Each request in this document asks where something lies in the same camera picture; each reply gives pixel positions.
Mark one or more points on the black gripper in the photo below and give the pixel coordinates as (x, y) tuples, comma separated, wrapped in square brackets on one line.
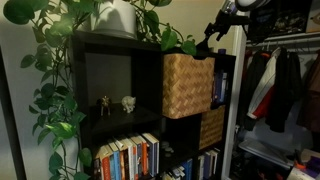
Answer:
[(226, 20)]

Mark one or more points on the black soft object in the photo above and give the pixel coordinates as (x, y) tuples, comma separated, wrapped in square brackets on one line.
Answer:
[(203, 47)]

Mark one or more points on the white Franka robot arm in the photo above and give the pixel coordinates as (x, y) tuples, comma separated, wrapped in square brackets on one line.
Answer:
[(253, 4)]

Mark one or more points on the woven bamboo basket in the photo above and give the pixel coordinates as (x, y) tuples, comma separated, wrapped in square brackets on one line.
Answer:
[(213, 128), (188, 86)]

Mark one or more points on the orange object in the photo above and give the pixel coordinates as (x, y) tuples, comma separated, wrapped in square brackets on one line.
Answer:
[(300, 165)]

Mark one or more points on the purple object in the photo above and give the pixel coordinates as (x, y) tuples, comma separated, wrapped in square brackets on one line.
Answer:
[(313, 165)]

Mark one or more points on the small purple cup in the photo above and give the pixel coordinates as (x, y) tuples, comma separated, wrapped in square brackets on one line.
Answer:
[(222, 51)]

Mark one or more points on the blue circuits textbook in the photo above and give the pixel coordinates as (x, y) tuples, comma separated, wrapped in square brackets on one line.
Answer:
[(218, 87)]

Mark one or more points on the white book maroon band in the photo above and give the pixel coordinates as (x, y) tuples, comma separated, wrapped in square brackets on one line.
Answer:
[(224, 87)]

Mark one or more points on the dark grey jacket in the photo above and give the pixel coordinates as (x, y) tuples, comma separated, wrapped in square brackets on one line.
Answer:
[(250, 76)]

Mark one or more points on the white red jacket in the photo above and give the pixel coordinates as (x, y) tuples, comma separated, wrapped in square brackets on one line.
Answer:
[(265, 83)]

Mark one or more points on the dark printed box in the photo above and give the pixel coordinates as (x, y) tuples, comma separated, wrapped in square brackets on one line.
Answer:
[(291, 18)]

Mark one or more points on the white closet shelf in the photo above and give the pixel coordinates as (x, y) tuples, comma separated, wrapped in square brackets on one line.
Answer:
[(293, 37)]

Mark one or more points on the black cube bookshelf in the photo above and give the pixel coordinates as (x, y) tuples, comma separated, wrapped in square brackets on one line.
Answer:
[(146, 83)]

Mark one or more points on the black jacket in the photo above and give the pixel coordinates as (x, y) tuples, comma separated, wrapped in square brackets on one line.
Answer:
[(283, 93)]

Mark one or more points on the beige box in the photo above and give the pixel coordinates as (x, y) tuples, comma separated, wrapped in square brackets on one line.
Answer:
[(315, 16)]

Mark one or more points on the white plant pot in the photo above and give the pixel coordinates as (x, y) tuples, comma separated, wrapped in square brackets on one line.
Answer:
[(113, 18)]

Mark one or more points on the white elephant figurine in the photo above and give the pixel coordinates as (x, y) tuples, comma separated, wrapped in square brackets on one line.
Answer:
[(128, 104)]

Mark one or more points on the brown garment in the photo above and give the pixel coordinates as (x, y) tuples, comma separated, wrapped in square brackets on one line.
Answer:
[(311, 93)]

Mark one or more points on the grey round stone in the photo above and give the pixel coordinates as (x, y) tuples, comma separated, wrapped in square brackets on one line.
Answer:
[(169, 150), (167, 155)]

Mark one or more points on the white plastic storage bin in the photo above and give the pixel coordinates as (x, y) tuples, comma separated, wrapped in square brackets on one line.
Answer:
[(263, 150)]

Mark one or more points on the brass figurine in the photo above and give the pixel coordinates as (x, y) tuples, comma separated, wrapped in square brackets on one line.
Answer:
[(105, 106)]

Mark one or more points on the grey book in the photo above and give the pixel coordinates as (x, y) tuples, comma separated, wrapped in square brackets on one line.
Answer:
[(201, 165)]

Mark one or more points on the white box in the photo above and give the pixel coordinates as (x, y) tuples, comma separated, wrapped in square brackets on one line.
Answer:
[(300, 175)]

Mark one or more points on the orange white book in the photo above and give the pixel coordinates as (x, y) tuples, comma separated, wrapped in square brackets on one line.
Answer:
[(106, 166)]

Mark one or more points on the green pothos plant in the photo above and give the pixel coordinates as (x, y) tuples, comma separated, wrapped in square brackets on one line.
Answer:
[(63, 130)]

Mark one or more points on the black vertical beam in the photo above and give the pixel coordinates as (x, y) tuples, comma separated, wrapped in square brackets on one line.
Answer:
[(11, 126)]

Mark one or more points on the white closet door frame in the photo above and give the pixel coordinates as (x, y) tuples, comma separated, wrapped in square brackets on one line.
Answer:
[(235, 100)]

